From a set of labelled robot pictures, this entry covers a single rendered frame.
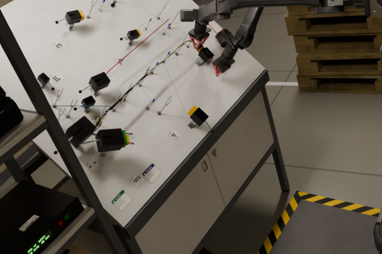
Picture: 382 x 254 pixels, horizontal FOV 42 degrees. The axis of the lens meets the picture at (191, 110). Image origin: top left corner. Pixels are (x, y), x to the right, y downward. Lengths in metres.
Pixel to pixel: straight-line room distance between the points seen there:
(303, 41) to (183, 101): 1.75
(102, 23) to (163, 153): 0.68
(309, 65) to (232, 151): 1.52
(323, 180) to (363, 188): 0.25
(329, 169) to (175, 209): 1.32
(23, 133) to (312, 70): 2.71
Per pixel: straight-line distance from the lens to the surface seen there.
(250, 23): 2.25
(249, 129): 2.63
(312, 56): 3.83
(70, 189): 2.42
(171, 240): 2.25
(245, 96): 2.47
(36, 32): 2.25
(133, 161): 2.06
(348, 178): 3.17
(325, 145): 3.44
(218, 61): 2.32
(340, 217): 2.94
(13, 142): 1.55
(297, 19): 3.74
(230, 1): 1.77
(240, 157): 2.59
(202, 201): 2.37
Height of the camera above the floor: 2.11
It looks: 30 degrees down
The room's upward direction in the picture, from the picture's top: 19 degrees counter-clockwise
